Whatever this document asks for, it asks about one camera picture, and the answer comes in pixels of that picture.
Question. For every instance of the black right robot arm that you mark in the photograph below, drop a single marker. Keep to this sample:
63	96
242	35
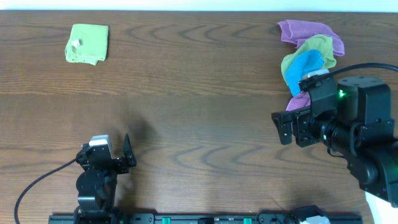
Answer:
352	118

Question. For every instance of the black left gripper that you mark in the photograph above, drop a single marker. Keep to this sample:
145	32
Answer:
119	162

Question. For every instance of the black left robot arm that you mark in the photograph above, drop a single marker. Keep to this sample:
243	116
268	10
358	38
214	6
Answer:
96	186

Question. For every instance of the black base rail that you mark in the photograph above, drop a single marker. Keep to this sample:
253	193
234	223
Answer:
309	214

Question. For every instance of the purple cloth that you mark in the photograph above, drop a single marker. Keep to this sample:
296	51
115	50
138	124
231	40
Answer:
299	101
297	32

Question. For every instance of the purple cloth far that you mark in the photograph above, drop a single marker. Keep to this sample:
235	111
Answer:
297	32

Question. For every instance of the light green microfiber cloth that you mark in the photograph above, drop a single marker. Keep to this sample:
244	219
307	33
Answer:
88	43

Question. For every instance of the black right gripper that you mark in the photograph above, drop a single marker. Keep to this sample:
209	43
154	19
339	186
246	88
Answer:
299	126

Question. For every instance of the green cloth in pile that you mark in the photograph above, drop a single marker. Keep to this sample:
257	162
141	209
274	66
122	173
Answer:
322	43

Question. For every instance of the blue microfiber cloth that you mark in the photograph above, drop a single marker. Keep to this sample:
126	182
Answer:
301	65

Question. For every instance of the purple cloth near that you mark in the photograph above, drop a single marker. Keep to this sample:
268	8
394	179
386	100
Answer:
299	101

